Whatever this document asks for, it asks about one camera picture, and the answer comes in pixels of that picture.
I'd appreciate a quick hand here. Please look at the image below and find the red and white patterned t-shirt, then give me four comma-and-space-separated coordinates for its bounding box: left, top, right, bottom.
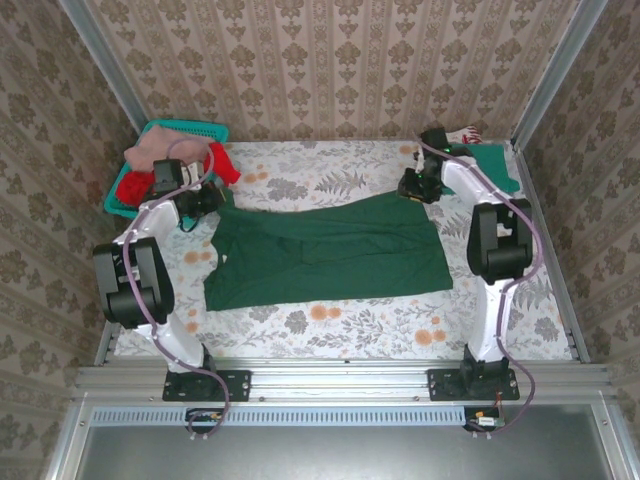
444, 124, 484, 146

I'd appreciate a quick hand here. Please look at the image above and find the teal plastic basket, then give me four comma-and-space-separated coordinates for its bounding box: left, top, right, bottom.
103, 119, 231, 219

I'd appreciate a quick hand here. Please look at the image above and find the aluminium table side rail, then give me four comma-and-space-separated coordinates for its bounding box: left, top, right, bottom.
514, 149, 591, 364
93, 319, 122, 364

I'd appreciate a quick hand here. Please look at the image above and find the dark green t-shirt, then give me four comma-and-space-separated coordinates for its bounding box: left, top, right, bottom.
202, 192, 455, 312

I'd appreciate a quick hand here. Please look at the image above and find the grey slotted cable duct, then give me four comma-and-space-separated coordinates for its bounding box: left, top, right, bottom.
91, 405, 465, 427

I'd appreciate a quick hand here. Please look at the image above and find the aluminium frame post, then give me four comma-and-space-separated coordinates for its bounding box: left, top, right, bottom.
58, 0, 151, 136
512, 0, 609, 151

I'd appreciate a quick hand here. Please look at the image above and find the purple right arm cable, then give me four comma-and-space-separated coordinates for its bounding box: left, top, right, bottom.
417, 137, 544, 439

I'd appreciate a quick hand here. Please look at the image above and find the pink cloth in basket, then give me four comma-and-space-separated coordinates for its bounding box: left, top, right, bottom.
123, 124, 211, 174

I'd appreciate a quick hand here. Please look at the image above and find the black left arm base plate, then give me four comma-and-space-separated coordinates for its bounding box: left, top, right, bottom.
162, 369, 251, 403

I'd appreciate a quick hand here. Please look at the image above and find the grey metal sheet panel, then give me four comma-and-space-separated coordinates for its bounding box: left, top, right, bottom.
74, 404, 619, 480

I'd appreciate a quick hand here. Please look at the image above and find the aluminium mounting rail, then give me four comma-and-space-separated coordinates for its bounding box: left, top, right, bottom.
74, 357, 614, 401

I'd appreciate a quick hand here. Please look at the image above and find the folded teal green t-shirt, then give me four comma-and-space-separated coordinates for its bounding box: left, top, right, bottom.
467, 143, 521, 194

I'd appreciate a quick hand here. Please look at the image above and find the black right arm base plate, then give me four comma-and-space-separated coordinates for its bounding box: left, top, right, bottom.
427, 368, 520, 402

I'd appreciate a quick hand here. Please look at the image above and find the small electronics board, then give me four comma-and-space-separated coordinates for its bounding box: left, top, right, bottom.
185, 407, 226, 434
463, 405, 504, 432

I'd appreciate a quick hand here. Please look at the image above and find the floral tablecloth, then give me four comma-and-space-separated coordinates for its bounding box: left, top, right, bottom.
115, 139, 574, 360

